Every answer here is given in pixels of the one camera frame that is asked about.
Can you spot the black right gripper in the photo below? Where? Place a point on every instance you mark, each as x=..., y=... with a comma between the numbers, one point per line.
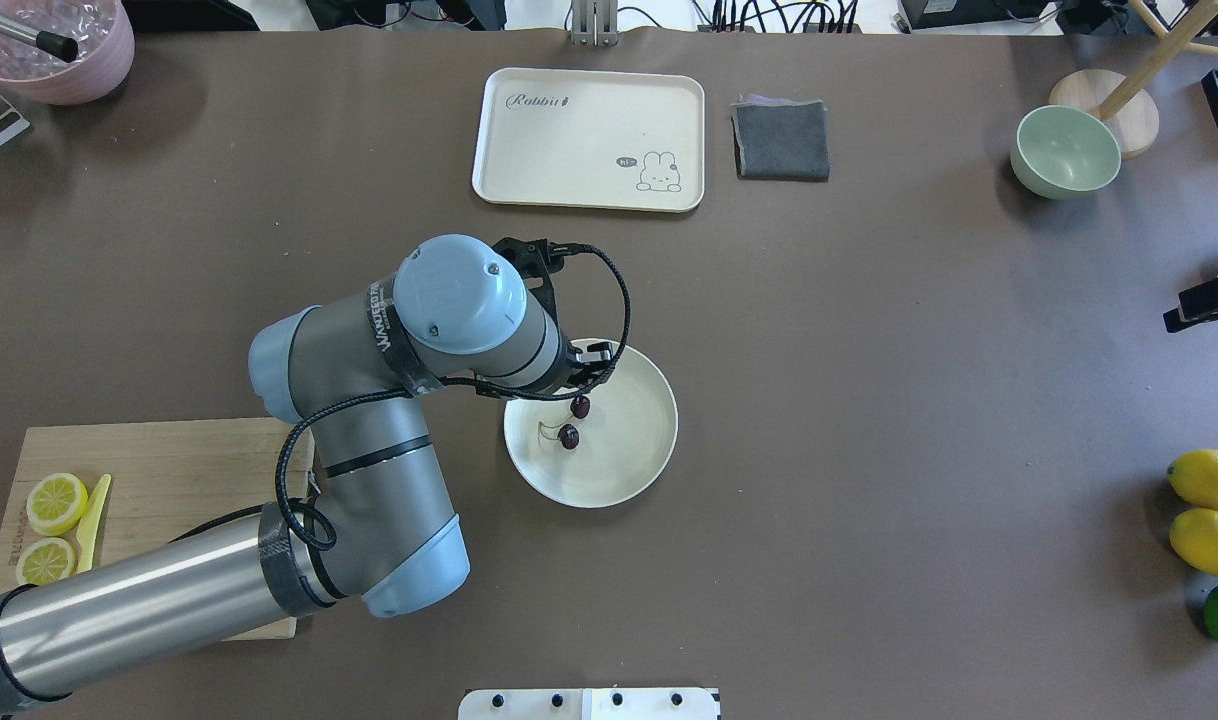
x=1211, y=300

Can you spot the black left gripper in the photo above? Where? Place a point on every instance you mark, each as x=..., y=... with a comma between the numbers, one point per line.
x=583, y=361

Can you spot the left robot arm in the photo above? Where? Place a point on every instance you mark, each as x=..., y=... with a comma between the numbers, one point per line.
x=359, y=503

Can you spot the cream rabbit tray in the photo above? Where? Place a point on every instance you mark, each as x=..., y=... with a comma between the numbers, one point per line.
x=591, y=139

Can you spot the whole yellow lemon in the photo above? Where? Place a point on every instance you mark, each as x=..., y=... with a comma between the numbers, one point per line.
x=1194, y=537
x=1194, y=477

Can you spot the cream shallow bowl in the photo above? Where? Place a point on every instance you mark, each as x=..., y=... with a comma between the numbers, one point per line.
x=626, y=440

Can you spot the light green bowl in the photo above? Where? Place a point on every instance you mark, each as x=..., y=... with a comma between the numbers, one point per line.
x=1063, y=153

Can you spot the wooden mug tree stand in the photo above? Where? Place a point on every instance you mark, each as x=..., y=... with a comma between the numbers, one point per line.
x=1122, y=103

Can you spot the dark grey folded cloth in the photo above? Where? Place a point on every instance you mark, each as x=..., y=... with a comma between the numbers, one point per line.
x=777, y=139

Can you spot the wooden cutting board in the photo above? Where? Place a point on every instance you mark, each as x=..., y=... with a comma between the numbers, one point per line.
x=167, y=477

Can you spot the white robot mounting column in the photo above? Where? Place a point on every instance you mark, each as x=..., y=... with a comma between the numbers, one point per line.
x=592, y=703

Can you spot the pink bowl of ice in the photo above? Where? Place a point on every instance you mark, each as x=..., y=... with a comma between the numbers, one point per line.
x=106, y=51

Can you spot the yellow plastic knife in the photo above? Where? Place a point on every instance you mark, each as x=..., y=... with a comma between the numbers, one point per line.
x=88, y=528

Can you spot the lemon half slice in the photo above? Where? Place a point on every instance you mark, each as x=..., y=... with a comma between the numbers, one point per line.
x=46, y=561
x=56, y=504

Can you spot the aluminium frame post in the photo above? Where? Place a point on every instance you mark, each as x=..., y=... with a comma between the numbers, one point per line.
x=593, y=23

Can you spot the metal ice scoop handle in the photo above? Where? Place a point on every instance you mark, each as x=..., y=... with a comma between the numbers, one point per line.
x=63, y=48

